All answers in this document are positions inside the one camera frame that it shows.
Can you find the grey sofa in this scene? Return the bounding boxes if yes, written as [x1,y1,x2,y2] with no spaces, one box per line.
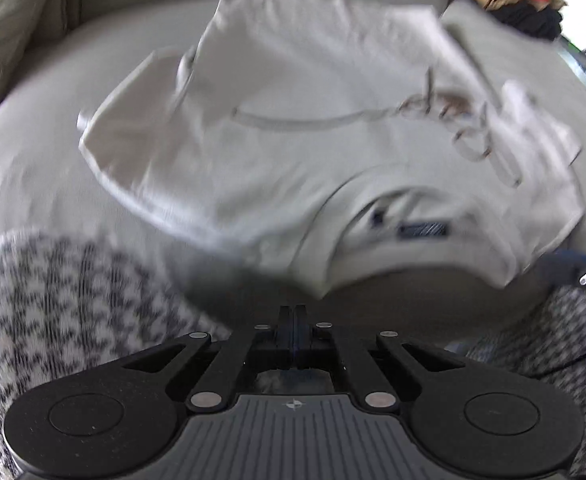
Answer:
[0,0,586,361]

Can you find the beige sofa cushion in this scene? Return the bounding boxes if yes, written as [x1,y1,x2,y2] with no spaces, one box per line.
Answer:
[0,0,71,128]

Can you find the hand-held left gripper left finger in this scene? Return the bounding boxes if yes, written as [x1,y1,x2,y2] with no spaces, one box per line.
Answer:
[120,305,294,412]

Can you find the white t-shirt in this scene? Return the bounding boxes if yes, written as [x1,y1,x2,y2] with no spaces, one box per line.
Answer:
[77,0,586,301]

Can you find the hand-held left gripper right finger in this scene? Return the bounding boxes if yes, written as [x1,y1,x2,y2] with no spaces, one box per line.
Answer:
[293,304,466,412]

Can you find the houndstooth pants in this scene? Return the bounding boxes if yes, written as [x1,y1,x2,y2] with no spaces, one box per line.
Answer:
[0,230,586,480]

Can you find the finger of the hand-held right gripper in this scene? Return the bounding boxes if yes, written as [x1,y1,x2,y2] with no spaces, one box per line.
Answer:
[536,249,586,304]

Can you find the black cloth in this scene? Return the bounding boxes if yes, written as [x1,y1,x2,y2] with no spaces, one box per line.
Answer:
[496,2,564,42]

